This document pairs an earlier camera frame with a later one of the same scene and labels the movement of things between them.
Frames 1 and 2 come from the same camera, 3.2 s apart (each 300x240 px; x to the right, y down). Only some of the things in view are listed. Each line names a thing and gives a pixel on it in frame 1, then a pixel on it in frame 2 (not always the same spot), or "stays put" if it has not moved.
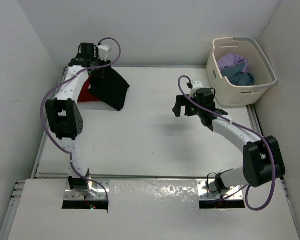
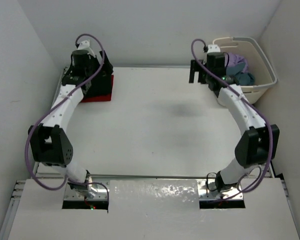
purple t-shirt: x=229 y=60 stays put
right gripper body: x=197 y=110 → x=208 y=75
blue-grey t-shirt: x=234 y=75 stays put
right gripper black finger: x=182 y=100 → x=195 y=67
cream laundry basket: x=229 y=94 stays put
